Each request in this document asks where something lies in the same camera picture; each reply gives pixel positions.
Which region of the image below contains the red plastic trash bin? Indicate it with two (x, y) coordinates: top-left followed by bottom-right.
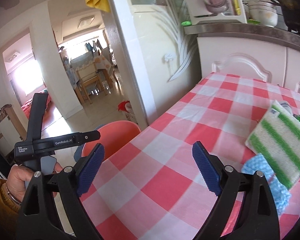
(74, 120), (141, 161)

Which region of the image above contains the wooden dining chair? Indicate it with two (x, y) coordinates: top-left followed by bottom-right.
(75, 62), (110, 104)

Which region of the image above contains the light blue knitted cloth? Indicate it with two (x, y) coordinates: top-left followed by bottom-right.
(241, 154), (292, 216)

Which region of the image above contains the red white checkered tablecloth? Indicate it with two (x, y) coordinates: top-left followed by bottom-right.
(83, 73), (300, 239)

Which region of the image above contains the grey stone countertop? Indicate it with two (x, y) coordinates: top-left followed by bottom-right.
(184, 22), (300, 52)

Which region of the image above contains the green white striped cloth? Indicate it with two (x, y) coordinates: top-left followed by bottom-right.
(245, 100), (300, 189)

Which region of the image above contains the white dish drying rack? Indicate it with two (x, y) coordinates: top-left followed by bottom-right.
(185, 0), (247, 25)

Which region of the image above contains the person's left hand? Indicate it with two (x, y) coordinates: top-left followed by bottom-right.
(5, 165), (34, 205)

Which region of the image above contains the yellow sleeve forearm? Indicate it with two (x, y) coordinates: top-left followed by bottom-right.
(0, 179), (20, 239)

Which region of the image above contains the white frosted sliding door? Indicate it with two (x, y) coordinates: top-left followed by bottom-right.
(102, 0), (202, 129)

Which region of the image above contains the white kitchen base cabinet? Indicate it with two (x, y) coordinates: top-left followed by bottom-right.
(197, 37), (300, 93)

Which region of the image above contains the steel stock pot with lid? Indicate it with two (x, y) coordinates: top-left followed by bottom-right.
(270, 0), (300, 34)

